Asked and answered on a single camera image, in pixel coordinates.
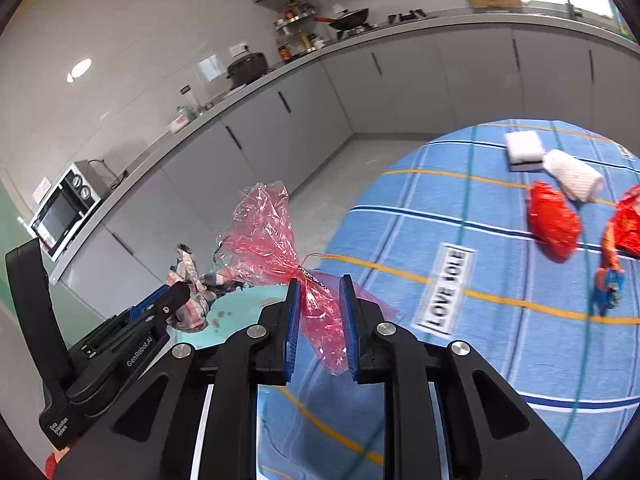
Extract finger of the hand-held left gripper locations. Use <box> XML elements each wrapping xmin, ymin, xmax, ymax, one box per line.
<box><xmin>130</xmin><ymin>283</ymin><xmax>171</xmax><ymax>317</ymax></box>
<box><xmin>119</xmin><ymin>283</ymin><xmax>191</xmax><ymax>334</ymax></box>

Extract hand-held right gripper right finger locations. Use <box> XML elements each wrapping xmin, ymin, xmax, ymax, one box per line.
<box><xmin>338</xmin><ymin>273</ymin><xmax>584</xmax><ymax>480</ymax></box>

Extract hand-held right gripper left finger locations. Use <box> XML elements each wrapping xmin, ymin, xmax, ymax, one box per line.
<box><xmin>52</xmin><ymin>279</ymin><xmax>303</xmax><ymax>480</ymax></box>

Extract patterned cloth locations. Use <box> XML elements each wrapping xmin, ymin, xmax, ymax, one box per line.
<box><xmin>167</xmin><ymin>242</ymin><xmax>246</xmax><ymax>334</ymax></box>

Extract turquoise trash bin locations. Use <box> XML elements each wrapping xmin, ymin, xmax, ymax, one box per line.
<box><xmin>165</xmin><ymin>280</ymin><xmax>297</xmax><ymax>357</ymax></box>

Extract pink cellophane wrapper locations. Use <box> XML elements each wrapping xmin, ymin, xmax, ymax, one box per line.
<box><xmin>214</xmin><ymin>181</ymin><xmax>402</xmax><ymax>377</ymax></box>

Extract white microwave oven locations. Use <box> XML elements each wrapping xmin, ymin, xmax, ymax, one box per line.
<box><xmin>28</xmin><ymin>160</ymin><xmax>104</xmax><ymax>262</ymax></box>

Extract blue plaid tablecloth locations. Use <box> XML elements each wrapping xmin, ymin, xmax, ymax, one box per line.
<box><xmin>257</xmin><ymin>118</ymin><xmax>640</xmax><ymax>480</ymax></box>

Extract blender jar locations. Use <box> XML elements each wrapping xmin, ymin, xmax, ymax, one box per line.
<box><xmin>179</xmin><ymin>85</ymin><xmax>199</xmax><ymax>122</ymax></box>

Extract red plastic bag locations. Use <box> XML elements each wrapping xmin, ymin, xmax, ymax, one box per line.
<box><xmin>528</xmin><ymin>181</ymin><xmax>583</xmax><ymax>264</ymax></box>

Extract white sponge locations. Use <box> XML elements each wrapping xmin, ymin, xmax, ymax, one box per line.
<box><xmin>503</xmin><ymin>130</ymin><xmax>546</xmax><ymax>172</ymax></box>

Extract black rice cooker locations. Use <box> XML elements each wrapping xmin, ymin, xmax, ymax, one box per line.
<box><xmin>225</xmin><ymin>51</ymin><xmax>269</xmax><ymax>85</ymax></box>

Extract grey kitchen cabinets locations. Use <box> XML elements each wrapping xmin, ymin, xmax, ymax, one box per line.
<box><xmin>60</xmin><ymin>24</ymin><xmax>640</xmax><ymax>312</ymax></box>

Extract small blue packet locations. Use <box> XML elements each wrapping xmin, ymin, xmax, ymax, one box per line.
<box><xmin>592</xmin><ymin>265</ymin><xmax>626</xmax><ymax>317</ymax></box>

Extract white rolled towel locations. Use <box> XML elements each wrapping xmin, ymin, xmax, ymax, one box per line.
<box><xmin>542</xmin><ymin>148</ymin><xmax>605</xmax><ymax>204</ymax></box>

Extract orange red snack wrapper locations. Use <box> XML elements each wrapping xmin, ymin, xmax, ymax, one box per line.
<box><xmin>599</xmin><ymin>192</ymin><xmax>640</xmax><ymax>272</ymax></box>

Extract spice rack with bottles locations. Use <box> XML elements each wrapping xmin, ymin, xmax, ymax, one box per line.
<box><xmin>272</xmin><ymin>0</ymin><xmax>326</xmax><ymax>59</ymax></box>

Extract black wok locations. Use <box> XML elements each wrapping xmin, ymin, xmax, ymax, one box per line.
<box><xmin>314</xmin><ymin>7</ymin><xmax>370</xmax><ymax>31</ymax></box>

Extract gas stove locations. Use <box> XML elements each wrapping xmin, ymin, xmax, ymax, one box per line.
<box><xmin>334</xmin><ymin>8</ymin><xmax>429</xmax><ymax>39</ymax></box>

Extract grey kitchen countertop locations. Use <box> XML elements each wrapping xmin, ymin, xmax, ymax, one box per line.
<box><xmin>47</xmin><ymin>7</ymin><xmax>640</xmax><ymax>287</ymax></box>

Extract microwave power cable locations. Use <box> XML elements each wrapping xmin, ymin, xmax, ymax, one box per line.
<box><xmin>87</xmin><ymin>158</ymin><xmax>129</xmax><ymax>191</ymax></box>

